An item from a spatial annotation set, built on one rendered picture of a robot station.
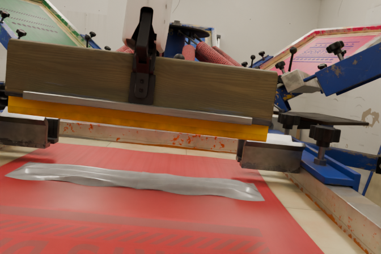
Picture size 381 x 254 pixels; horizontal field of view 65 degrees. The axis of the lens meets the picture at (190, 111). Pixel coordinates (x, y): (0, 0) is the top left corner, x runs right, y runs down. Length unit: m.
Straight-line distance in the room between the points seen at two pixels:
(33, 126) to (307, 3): 4.81
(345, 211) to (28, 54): 0.44
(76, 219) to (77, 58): 0.20
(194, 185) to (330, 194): 0.18
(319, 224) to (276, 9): 4.62
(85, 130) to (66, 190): 0.29
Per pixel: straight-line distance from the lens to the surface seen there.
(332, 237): 0.40
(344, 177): 0.48
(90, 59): 0.42
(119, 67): 0.41
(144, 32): 0.37
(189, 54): 1.13
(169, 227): 0.34
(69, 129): 0.71
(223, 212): 0.39
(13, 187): 0.45
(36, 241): 0.33
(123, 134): 0.68
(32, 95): 0.43
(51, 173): 0.48
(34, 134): 0.54
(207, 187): 0.44
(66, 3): 5.05
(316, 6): 5.16
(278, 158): 0.52
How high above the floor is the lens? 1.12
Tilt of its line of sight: 7 degrees down
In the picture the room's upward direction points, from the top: 6 degrees clockwise
